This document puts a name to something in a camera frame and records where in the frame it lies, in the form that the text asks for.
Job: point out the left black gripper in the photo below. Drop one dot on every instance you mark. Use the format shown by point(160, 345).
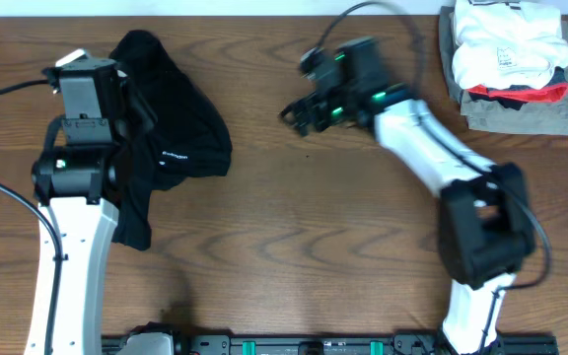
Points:
point(120, 97)

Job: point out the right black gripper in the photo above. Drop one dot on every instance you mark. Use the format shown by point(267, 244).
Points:
point(312, 102)

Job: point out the black t-shirt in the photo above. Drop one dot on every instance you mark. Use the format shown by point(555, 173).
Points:
point(189, 140)

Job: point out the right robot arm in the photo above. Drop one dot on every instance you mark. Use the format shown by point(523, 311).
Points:
point(484, 230)

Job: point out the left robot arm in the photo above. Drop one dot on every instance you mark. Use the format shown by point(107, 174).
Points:
point(84, 165)

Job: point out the white folded garment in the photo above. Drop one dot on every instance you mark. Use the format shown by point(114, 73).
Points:
point(507, 43)

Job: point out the red and black folded garment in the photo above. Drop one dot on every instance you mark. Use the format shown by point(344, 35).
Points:
point(516, 96)

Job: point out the grey folded garment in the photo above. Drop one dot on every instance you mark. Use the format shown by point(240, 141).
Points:
point(489, 115)

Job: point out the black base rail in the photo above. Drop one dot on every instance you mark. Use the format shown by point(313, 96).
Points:
point(157, 338)

